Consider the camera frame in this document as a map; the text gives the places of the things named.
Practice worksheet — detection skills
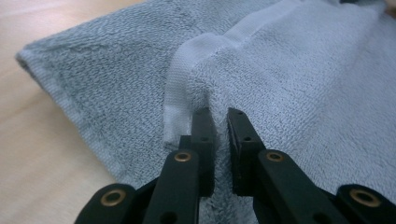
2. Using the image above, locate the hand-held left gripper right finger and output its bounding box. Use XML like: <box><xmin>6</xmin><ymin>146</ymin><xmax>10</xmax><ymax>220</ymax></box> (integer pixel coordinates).
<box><xmin>227</xmin><ymin>107</ymin><xmax>350</xmax><ymax>224</ymax></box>

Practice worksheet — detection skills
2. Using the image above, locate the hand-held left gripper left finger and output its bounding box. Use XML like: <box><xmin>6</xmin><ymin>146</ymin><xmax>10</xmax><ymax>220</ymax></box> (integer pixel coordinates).
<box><xmin>142</xmin><ymin>106</ymin><xmax>218</xmax><ymax>224</ymax></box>

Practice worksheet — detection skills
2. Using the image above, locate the light blue towel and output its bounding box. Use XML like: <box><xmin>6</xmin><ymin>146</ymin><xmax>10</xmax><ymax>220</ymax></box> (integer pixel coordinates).
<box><xmin>14</xmin><ymin>0</ymin><xmax>396</xmax><ymax>224</ymax></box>

